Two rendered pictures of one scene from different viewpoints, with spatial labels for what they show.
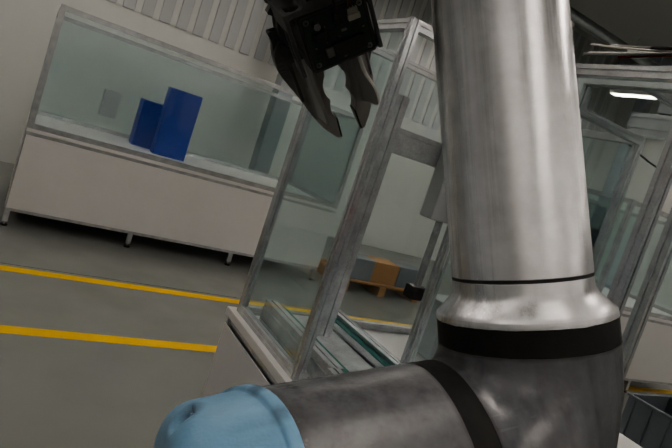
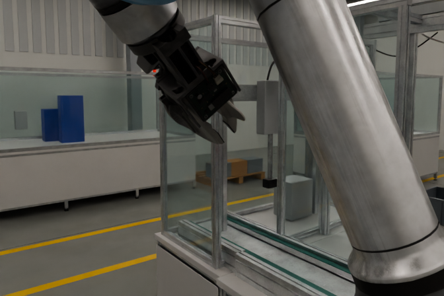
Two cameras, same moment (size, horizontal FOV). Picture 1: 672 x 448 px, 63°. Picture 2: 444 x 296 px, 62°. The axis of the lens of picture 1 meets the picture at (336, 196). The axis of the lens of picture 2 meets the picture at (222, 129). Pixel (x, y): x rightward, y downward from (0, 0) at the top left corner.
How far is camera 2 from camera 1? 0.11 m
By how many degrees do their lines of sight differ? 5
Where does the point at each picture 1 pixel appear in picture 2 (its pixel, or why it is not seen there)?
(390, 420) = not seen: outside the picture
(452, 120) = (325, 156)
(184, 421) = not seen: outside the picture
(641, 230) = (399, 107)
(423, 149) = (245, 92)
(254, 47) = (104, 49)
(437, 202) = (265, 123)
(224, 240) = (129, 183)
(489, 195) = (366, 199)
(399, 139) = not seen: hidden behind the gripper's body
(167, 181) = (78, 158)
